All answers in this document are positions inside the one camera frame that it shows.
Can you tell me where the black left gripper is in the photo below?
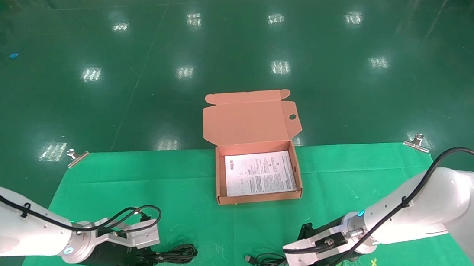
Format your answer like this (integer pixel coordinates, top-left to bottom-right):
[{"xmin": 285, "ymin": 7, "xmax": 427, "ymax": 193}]
[{"xmin": 75, "ymin": 235, "xmax": 164, "ymax": 266}]

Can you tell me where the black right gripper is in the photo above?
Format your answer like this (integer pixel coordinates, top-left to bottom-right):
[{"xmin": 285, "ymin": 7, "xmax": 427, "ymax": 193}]
[{"xmin": 293, "ymin": 215, "xmax": 362, "ymax": 266}]

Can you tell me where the black data cable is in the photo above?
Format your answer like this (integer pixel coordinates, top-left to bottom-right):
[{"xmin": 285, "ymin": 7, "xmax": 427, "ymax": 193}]
[{"xmin": 134, "ymin": 242, "xmax": 199, "ymax": 266}]

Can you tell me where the black wired computer mouse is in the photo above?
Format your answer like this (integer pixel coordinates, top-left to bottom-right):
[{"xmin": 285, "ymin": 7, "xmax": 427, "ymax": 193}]
[{"xmin": 244, "ymin": 250, "xmax": 290, "ymax": 266}]

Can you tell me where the orange cardboard box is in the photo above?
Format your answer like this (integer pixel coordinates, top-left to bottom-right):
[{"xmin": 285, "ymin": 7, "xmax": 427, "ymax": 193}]
[{"xmin": 199, "ymin": 86, "xmax": 309, "ymax": 208}]

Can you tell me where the green table mat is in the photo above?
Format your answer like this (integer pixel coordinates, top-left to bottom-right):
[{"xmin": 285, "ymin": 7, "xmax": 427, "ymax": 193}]
[{"xmin": 0, "ymin": 117, "xmax": 474, "ymax": 266}]

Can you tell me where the white printed instruction sheet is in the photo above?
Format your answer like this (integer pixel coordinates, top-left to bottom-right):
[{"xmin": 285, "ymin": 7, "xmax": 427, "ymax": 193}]
[{"xmin": 223, "ymin": 149, "xmax": 298, "ymax": 198}]

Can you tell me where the silver binder clip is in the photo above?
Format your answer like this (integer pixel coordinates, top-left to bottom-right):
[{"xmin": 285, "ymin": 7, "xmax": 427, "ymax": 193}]
[
  {"xmin": 66, "ymin": 147, "xmax": 91, "ymax": 169},
  {"xmin": 402, "ymin": 132, "xmax": 431, "ymax": 156}
]

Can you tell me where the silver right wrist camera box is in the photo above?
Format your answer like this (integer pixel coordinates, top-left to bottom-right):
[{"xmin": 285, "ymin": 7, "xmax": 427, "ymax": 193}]
[{"xmin": 281, "ymin": 231, "xmax": 351, "ymax": 266}]

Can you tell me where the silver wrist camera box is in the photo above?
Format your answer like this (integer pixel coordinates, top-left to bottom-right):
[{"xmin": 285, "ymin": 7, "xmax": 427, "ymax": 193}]
[
  {"xmin": 281, "ymin": 231, "xmax": 351, "ymax": 266},
  {"xmin": 92, "ymin": 213, "xmax": 162, "ymax": 254}
]

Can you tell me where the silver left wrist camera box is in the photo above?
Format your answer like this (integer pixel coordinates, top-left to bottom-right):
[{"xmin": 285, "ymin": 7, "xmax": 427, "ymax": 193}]
[{"xmin": 92, "ymin": 213, "xmax": 162, "ymax": 254}]

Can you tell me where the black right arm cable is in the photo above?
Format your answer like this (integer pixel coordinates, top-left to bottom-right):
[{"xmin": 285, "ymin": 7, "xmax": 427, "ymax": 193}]
[{"xmin": 287, "ymin": 146, "xmax": 474, "ymax": 266}]

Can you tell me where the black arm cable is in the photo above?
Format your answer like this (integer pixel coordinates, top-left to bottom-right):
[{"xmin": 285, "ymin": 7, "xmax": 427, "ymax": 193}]
[
  {"xmin": 287, "ymin": 146, "xmax": 474, "ymax": 266},
  {"xmin": 0, "ymin": 141, "xmax": 164, "ymax": 244}
]

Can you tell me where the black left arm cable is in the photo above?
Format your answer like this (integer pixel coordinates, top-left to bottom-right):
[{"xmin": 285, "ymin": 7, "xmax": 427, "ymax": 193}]
[{"xmin": 0, "ymin": 141, "xmax": 164, "ymax": 244}]

